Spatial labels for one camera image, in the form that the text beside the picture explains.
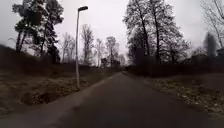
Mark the brown grass verge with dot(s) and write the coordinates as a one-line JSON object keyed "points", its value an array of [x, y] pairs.
{"points": [[30, 90]]}

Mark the grey street lamp pole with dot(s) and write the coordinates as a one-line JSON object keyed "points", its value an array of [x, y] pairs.
{"points": [[77, 50]]}

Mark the dark asphalt path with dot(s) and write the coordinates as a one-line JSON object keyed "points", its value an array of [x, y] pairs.
{"points": [[133, 106]]}

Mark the pale path edge strip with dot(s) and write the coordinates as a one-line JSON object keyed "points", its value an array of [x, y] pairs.
{"points": [[60, 106]]}

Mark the bare tree branches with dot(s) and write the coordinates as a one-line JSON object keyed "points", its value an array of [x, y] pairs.
{"points": [[215, 16]]}

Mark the long dark hedge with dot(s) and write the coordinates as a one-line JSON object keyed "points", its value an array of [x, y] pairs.
{"points": [[180, 68]]}

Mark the group of pine trees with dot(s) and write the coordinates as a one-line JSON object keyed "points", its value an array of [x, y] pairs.
{"points": [[46, 30]]}

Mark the leaf-strewn grass verge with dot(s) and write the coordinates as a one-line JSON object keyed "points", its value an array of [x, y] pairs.
{"points": [[196, 90]]}

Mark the group of tall dark trees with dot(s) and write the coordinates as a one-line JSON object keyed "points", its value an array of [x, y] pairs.
{"points": [[153, 36]]}

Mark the row of bare distant trees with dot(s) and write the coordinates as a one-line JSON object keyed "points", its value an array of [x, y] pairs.
{"points": [[87, 46]]}

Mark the dark bushes on slope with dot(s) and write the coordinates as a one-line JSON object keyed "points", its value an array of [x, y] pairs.
{"points": [[23, 61]]}

